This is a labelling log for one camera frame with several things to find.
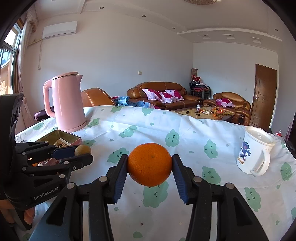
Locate small brown longan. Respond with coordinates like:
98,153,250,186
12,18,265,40
74,145,91,156

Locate orange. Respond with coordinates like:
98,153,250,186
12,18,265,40
127,143,173,187

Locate person's left hand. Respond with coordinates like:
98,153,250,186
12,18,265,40
0,199,36,225

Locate pink rectangular tin box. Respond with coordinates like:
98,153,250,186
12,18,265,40
33,129,82,166

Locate pink electric kettle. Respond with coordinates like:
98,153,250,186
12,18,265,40
43,72,86,133

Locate purple cushioned stool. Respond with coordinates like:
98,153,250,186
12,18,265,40
34,109,50,121

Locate white mug blue print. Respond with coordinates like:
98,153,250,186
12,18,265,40
236,126,275,176

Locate blue clothes on sofa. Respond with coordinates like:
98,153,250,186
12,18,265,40
112,96,152,108

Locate brown leather long sofa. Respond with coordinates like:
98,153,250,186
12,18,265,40
127,81,203,110

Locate black television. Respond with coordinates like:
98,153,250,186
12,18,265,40
286,113,296,151

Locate brown leather armchair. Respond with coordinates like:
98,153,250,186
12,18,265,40
203,92,251,126

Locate coffee table with clutter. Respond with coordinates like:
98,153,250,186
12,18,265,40
174,105,234,121

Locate pink floral cushion on sofa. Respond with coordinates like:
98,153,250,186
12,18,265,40
143,88,184,103

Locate pink floral cushion on armchair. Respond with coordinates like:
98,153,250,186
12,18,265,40
216,98,235,108

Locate stack of dark chairs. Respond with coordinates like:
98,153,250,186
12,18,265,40
189,68,211,100

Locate pink curtain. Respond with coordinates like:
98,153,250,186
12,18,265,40
16,6,39,133

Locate brown wooden door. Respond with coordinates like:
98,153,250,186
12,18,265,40
250,64,277,130

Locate round gold ceiling lamp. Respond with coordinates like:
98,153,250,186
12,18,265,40
184,0,218,6

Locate window with wooden frame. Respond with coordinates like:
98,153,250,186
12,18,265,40
1,19,23,95

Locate white wall air conditioner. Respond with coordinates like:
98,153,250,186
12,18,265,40
42,21,78,39

